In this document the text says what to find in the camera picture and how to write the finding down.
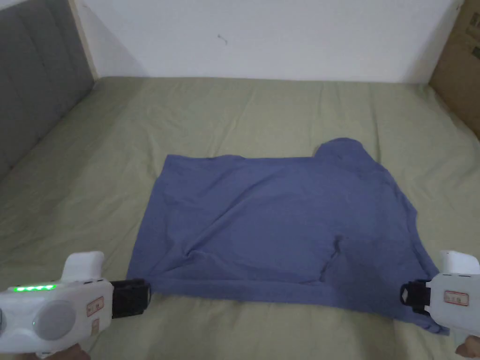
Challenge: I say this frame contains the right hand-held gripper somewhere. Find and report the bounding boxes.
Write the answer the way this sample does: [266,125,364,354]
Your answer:
[400,250,480,345]

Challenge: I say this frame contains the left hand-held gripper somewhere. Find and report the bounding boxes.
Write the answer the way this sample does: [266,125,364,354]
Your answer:
[0,251,152,359]

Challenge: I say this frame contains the blue shirt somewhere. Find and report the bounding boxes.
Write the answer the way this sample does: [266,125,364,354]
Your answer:
[126,137,450,336]

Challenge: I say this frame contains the person's left hand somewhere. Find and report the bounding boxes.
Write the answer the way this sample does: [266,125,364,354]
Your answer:
[35,342,90,360]

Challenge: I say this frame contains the person's right hand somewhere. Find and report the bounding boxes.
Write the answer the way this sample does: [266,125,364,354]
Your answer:
[455,335,480,357]

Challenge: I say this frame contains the brown cardboard carton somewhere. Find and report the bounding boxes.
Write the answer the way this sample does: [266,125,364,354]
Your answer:
[428,0,480,141]

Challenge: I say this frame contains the grey padded headboard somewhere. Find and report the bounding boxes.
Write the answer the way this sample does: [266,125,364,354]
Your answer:
[0,0,95,177]

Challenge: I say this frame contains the bed with pale green sheet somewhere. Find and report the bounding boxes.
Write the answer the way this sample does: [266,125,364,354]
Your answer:
[0,76,480,360]

